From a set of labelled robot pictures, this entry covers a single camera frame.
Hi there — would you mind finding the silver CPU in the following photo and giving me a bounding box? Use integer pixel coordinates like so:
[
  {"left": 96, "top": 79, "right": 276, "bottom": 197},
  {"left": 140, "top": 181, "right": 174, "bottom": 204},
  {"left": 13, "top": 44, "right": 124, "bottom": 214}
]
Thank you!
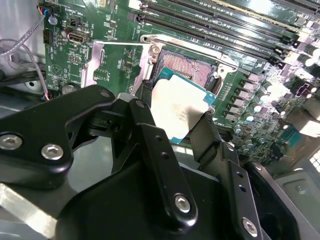
[{"left": 149, "top": 66, "right": 218, "bottom": 146}]

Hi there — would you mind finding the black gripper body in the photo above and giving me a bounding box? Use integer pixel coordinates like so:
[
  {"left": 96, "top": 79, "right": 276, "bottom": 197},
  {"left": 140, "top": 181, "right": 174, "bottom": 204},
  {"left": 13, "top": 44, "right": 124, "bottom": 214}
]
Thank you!
[{"left": 54, "top": 159, "right": 235, "bottom": 240}]

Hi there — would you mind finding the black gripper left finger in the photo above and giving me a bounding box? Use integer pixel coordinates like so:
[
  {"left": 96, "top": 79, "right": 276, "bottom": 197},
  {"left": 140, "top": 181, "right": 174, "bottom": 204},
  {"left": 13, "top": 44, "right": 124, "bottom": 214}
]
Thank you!
[{"left": 0, "top": 81, "right": 199, "bottom": 232}]

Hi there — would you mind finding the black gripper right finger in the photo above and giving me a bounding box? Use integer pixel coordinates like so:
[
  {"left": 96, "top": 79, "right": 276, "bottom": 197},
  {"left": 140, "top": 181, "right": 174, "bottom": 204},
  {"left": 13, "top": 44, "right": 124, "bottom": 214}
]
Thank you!
[{"left": 188, "top": 111, "right": 305, "bottom": 240}]

